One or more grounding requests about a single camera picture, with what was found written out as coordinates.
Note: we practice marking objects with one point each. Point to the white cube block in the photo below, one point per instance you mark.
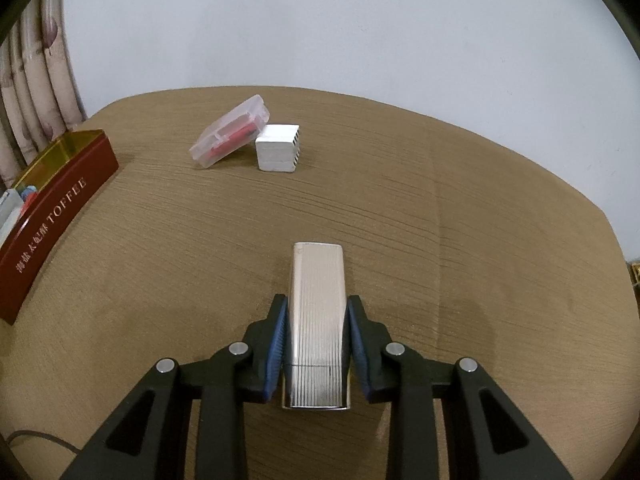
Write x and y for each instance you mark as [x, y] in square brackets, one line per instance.
[278, 148]

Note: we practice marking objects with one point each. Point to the gold ribbed rectangular box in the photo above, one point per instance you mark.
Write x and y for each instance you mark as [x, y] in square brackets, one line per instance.
[316, 363]

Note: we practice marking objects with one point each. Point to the red gold toffee tin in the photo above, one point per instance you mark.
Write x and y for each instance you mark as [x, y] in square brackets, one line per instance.
[67, 174]

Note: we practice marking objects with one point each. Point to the dark wooden chair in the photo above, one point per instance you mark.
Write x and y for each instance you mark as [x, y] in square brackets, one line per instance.
[633, 268]

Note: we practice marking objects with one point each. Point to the small clear case red contents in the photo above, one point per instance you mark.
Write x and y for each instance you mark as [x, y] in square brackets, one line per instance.
[235, 129]

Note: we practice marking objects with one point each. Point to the clear plastic labelled box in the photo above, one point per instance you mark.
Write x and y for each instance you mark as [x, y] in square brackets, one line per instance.
[10, 211]

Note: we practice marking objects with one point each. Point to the beige patterned curtain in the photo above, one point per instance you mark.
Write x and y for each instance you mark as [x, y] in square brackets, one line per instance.
[39, 99]

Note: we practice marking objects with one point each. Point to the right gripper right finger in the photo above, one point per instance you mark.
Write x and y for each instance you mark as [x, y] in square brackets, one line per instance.
[433, 405]

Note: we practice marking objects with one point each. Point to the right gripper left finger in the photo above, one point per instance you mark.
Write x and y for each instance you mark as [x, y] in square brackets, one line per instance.
[146, 436]

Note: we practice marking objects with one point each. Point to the blue cartoon tin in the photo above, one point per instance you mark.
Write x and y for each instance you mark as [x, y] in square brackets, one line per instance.
[28, 192]

